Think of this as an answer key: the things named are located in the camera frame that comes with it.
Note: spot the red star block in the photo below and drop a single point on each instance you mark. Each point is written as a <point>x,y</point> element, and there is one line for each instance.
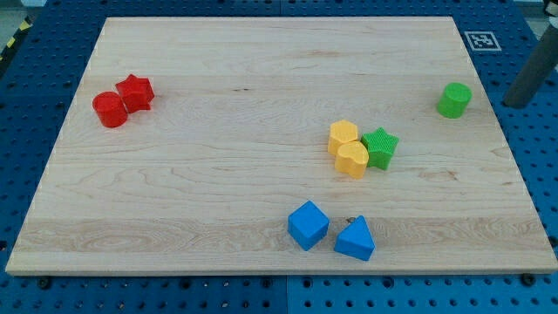
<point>136,93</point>

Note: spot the white fiducial marker tag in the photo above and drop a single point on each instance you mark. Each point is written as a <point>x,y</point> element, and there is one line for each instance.
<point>482,41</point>

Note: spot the black bolt left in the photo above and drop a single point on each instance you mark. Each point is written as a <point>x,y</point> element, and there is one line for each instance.
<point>44,282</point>

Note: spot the red cylinder block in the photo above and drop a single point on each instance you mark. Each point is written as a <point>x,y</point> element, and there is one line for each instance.
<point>110,109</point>

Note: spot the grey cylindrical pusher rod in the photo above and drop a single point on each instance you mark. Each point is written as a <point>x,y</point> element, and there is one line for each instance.
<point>535,71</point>

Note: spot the blue cube block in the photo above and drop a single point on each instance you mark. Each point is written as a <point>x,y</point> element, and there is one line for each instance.
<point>308,225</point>

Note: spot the yellow heart block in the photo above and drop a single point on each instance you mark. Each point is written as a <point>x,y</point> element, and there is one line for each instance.
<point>352,159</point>

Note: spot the yellow hexagon block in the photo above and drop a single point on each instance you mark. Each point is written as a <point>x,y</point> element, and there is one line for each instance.
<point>341,132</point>

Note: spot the wooden board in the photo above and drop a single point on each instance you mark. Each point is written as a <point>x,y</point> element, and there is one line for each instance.
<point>236,140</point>

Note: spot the green star block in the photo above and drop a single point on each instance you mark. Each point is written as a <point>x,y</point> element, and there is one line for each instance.
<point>381,147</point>

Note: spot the black bolt right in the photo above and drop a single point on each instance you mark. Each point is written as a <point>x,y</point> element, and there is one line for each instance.
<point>527,279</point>

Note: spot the black bolt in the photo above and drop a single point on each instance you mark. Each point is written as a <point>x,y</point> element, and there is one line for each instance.
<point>44,282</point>
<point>527,279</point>

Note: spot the blue triangle block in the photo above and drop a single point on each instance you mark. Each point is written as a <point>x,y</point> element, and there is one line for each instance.
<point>356,240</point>

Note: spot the green cylinder block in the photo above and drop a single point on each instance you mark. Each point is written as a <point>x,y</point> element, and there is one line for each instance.
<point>454,100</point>

